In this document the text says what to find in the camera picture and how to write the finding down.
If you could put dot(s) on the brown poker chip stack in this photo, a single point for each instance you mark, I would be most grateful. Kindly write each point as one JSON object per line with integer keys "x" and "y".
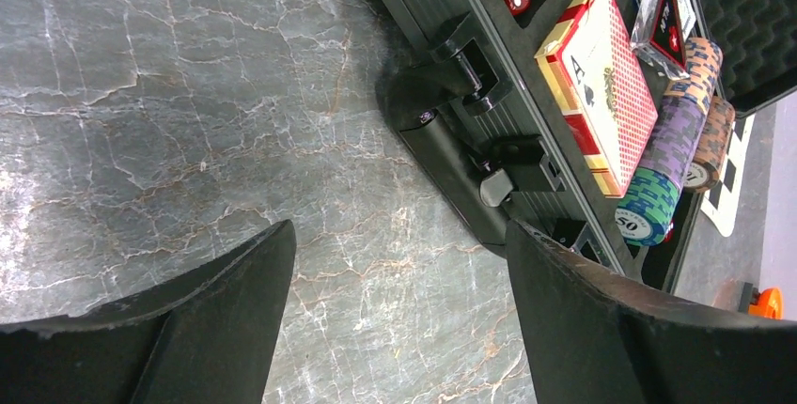
{"x": 706, "y": 168}

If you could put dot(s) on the black red all-in triangle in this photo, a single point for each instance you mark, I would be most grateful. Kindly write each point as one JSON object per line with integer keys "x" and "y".
{"x": 666, "y": 38}

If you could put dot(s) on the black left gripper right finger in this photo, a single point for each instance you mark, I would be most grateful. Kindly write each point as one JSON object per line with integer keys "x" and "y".
{"x": 594, "y": 336}

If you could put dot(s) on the red playing card deck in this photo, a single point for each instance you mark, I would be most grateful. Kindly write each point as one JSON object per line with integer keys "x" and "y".
{"x": 600, "y": 89}

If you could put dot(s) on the black poker case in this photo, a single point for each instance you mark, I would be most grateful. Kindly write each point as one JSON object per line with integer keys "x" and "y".
{"x": 480, "y": 119}

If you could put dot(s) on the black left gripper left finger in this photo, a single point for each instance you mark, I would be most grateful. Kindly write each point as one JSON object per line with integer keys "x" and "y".
{"x": 205, "y": 336}

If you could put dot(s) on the orange blue poker chip stack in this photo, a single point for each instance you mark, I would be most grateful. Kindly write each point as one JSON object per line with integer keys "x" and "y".
{"x": 704, "y": 59}

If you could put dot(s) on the red die right slot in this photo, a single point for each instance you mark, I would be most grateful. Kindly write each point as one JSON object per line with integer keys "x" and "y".
{"x": 668, "y": 232}

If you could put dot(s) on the black white chessboard mat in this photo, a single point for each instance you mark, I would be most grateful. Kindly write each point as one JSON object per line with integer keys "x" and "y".
{"x": 720, "y": 204}

